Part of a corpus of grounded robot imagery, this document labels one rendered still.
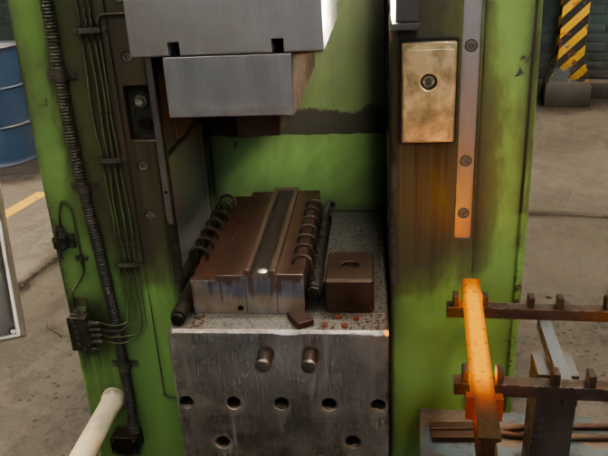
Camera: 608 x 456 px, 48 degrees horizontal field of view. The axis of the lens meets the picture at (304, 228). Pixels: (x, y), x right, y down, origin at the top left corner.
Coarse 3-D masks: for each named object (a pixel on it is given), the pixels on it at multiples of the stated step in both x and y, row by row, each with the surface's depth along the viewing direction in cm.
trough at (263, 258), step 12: (288, 192) 154; (276, 204) 149; (288, 204) 149; (276, 216) 143; (276, 228) 138; (264, 240) 132; (276, 240) 132; (264, 252) 127; (252, 264) 120; (264, 264) 123; (252, 276) 118; (264, 276) 118
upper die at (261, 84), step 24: (168, 72) 105; (192, 72) 105; (216, 72) 105; (240, 72) 104; (264, 72) 104; (288, 72) 104; (168, 96) 107; (192, 96) 106; (216, 96) 106; (240, 96) 106; (264, 96) 105; (288, 96) 105
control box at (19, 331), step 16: (0, 192) 117; (0, 208) 113; (0, 224) 111; (0, 240) 110; (0, 256) 110; (0, 272) 109; (0, 288) 109; (16, 288) 115; (0, 304) 109; (16, 304) 111; (0, 320) 108; (16, 320) 109; (0, 336) 108; (16, 336) 109
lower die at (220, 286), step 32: (256, 192) 157; (224, 224) 142; (256, 224) 139; (288, 224) 136; (224, 256) 126; (288, 256) 124; (192, 288) 120; (224, 288) 119; (256, 288) 119; (288, 288) 118
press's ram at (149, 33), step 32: (128, 0) 101; (160, 0) 101; (192, 0) 101; (224, 0) 100; (256, 0) 100; (288, 0) 99; (320, 0) 99; (128, 32) 103; (160, 32) 103; (192, 32) 102; (224, 32) 102; (256, 32) 102; (288, 32) 101; (320, 32) 101
